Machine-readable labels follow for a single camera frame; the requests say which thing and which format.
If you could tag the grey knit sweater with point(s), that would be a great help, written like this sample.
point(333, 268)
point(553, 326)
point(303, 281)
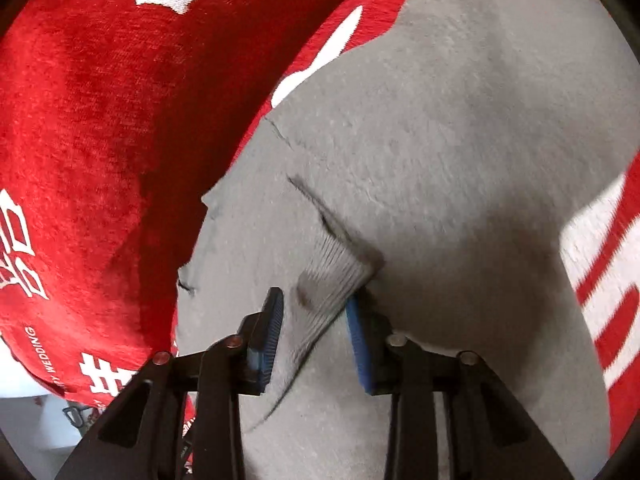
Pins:
point(425, 160)

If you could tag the dark metal wall fixture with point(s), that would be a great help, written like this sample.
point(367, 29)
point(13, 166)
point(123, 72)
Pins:
point(75, 416)

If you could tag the red printed blanket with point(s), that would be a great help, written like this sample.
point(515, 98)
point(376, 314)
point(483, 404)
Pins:
point(100, 160)

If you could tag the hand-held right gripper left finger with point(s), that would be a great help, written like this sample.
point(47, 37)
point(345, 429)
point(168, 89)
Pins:
point(267, 342)

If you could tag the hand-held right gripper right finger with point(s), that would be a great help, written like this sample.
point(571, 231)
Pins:
point(357, 347)

